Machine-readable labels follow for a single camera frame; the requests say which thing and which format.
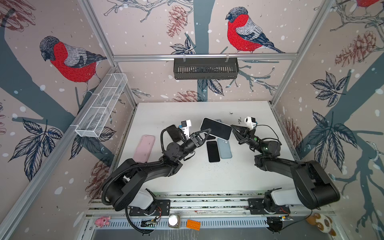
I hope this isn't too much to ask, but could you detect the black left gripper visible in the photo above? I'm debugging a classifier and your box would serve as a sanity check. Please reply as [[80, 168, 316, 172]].
[[176, 130, 211, 163]]

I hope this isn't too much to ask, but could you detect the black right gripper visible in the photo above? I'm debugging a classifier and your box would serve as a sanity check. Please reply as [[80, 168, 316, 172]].
[[232, 127, 266, 157]]

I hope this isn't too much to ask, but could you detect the black phone table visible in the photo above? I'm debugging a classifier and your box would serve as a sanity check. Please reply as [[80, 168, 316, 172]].
[[200, 118, 232, 141]]

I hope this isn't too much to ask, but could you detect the large phone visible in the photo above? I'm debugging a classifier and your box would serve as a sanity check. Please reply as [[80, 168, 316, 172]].
[[217, 139, 233, 159]]

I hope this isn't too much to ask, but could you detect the blue phone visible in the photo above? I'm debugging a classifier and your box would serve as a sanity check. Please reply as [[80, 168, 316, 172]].
[[206, 141, 221, 163]]

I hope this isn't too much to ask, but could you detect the black phone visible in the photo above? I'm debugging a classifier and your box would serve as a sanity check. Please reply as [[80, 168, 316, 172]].
[[166, 125, 184, 143]]

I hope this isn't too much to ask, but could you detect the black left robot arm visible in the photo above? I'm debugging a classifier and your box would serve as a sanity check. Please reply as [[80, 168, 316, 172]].
[[101, 128, 212, 211]]

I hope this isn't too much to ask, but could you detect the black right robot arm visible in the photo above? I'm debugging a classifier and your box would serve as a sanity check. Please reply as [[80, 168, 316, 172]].
[[231, 125, 341, 213]]

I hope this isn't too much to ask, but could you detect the pink phone case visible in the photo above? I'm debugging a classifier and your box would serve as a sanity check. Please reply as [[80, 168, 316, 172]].
[[133, 135, 156, 163]]

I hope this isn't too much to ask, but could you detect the clear jar white lid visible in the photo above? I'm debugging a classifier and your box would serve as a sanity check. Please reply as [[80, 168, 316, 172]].
[[168, 214, 181, 229]]

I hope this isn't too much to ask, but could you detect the orange toy brick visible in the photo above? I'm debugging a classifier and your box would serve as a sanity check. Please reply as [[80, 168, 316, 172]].
[[186, 220, 201, 231]]

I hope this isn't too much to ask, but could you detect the brown white plush toy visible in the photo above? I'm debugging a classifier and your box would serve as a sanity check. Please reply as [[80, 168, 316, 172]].
[[306, 213, 337, 237]]

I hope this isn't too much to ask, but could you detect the pink pig toy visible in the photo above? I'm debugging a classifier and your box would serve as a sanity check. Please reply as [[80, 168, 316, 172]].
[[95, 217, 111, 228]]

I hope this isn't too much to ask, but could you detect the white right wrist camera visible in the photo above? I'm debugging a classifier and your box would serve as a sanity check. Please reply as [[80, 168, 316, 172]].
[[244, 117, 258, 130]]

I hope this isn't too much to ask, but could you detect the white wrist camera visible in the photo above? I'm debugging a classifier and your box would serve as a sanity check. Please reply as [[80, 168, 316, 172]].
[[179, 120, 192, 140], [244, 117, 258, 130]]

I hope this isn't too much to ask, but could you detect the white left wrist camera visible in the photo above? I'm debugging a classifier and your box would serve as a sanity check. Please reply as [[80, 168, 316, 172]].
[[179, 120, 192, 140]]

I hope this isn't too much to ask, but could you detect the black wire wall basket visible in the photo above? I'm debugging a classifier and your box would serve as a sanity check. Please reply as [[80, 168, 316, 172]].
[[174, 58, 239, 80]]

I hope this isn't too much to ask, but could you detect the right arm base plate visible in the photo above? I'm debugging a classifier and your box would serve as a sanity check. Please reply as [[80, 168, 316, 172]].
[[247, 199, 291, 215]]

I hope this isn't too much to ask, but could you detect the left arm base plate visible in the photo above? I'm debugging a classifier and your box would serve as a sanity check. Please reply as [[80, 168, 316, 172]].
[[129, 200, 171, 217]]

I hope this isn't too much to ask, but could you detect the white mesh wall basket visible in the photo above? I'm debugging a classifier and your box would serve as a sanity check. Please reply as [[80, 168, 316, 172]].
[[75, 73, 128, 138]]

